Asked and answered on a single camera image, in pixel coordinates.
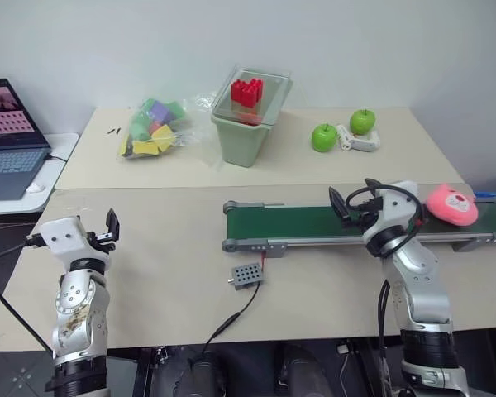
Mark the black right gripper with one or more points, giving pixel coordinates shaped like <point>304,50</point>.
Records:
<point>357,215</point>

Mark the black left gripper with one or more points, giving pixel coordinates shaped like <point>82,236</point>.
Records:
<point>104,242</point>

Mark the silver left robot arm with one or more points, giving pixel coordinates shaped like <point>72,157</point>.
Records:
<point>80,306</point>

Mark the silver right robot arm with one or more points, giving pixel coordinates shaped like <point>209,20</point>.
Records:
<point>421,281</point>

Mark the green conveyor belt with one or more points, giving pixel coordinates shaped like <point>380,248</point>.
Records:
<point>306,225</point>

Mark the white plastic gadget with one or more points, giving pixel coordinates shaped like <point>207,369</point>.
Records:
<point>361,142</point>

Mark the green apple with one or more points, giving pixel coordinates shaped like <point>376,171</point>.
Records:
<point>324,138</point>
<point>361,122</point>

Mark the crumpled white tissue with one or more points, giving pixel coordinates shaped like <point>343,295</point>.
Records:
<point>36,188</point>

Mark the small dark screws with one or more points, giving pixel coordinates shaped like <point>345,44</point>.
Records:
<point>113,131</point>

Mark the white side table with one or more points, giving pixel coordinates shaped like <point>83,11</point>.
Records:
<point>60,142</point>

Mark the bag of colourful foam blocks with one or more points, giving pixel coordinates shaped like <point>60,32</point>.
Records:
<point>153,132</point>

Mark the pink plush toy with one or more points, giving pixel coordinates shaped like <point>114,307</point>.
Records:
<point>452,205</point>

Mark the dark laptop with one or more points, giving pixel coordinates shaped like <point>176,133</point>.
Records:
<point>8,161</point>

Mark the green plastic bin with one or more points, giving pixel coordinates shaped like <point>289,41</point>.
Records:
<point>241,140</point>

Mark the grey perforated control box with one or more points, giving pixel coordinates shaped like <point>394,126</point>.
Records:
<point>246,276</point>

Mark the red toy blocks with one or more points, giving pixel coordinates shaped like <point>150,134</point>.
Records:
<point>248,93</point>

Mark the dark rounded shape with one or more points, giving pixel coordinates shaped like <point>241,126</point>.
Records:
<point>202,372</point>
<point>306,372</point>

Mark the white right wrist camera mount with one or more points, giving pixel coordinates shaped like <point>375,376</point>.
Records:
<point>397,207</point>

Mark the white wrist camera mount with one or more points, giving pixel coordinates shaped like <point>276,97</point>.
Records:
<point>62,235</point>
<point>397,207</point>

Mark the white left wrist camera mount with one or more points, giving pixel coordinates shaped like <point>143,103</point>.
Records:
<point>62,235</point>

